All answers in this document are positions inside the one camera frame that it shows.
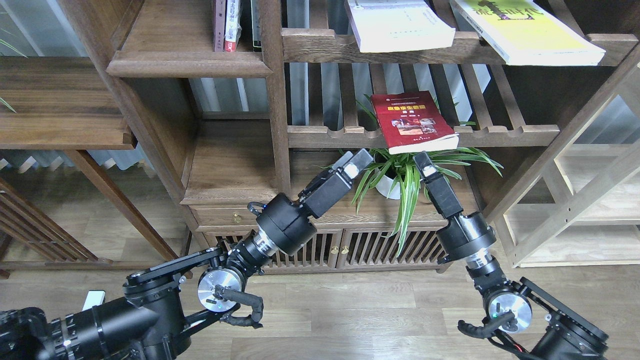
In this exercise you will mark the red paperback book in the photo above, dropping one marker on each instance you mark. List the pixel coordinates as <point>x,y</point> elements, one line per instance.
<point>411,122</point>

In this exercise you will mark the dark slatted wooden rack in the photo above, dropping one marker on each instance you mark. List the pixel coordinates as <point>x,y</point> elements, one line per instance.
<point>27,224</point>

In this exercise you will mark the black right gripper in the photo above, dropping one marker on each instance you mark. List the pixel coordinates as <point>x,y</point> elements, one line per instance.
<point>439,189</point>

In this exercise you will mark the yellow green paperback book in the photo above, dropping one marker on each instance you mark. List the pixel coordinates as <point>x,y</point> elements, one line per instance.
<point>524,34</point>

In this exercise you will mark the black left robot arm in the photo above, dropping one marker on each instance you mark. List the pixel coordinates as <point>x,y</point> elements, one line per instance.
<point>166,304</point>

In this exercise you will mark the white paperback book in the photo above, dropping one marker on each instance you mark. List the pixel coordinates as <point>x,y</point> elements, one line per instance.
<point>384,26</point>

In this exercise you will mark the dark wooden bookshelf cabinet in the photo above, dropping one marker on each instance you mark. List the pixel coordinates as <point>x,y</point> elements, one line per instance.
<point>223,129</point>

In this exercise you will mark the green spider plant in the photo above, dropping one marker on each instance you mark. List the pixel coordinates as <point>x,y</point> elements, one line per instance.
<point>410,179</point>

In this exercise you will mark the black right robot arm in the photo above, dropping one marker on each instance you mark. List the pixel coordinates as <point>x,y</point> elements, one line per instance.
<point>507,303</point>

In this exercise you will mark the white metal leg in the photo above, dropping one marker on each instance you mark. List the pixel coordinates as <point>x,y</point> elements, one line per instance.
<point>94,298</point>

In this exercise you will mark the dark green upright book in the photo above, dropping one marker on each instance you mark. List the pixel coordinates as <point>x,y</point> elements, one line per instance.
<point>256,39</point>

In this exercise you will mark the dark maroon upright book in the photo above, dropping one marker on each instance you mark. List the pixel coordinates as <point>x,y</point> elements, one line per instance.
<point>219,11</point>

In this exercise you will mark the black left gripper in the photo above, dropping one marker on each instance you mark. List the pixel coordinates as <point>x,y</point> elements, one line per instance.
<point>328,187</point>

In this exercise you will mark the red white upright book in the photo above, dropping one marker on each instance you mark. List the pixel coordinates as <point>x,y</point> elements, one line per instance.
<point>233,29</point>

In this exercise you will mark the white plant pot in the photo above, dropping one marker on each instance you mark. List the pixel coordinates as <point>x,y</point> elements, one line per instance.
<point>387,185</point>

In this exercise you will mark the light wooden shelf frame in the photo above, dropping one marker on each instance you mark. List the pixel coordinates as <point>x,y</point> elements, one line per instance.
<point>593,215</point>

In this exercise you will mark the brass drawer knob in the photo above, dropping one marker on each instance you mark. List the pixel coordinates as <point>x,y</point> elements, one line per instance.
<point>237,218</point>

